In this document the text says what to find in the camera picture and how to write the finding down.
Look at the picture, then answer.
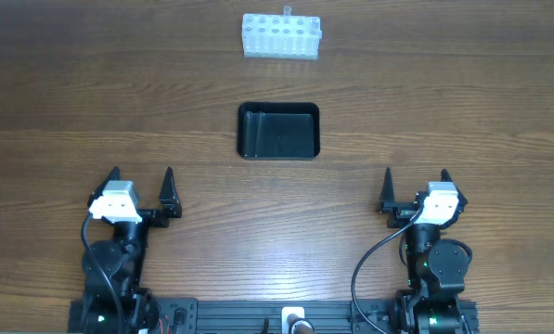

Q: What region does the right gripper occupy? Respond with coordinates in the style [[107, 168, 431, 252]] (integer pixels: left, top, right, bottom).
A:
[[379, 166, 470, 229]]

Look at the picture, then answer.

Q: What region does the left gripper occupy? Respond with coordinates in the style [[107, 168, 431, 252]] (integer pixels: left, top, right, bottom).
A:
[[86, 165, 184, 229]]

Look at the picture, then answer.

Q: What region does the black tray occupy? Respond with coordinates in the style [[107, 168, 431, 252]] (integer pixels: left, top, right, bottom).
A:
[[236, 101, 322, 161]]

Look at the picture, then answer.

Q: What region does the white test tube rack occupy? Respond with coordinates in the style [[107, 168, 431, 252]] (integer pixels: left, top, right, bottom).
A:
[[240, 12, 324, 61]]

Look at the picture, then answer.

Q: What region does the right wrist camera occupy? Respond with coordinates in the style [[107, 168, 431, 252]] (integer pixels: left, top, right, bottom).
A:
[[415, 181, 460, 226]]

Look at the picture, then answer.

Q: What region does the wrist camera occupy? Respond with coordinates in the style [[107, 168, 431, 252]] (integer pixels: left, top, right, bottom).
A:
[[88, 180, 144, 225], [415, 181, 460, 226]]

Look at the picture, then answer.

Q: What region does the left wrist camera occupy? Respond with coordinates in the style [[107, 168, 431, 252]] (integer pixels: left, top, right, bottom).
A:
[[88, 180, 144, 225]]

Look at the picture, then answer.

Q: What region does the black cable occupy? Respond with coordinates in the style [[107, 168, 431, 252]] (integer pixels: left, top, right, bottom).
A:
[[80, 212, 125, 334], [350, 207, 425, 334]]

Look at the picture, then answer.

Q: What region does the mounting rail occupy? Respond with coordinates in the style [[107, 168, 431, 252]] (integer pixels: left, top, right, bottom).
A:
[[67, 298, 481, 334]]

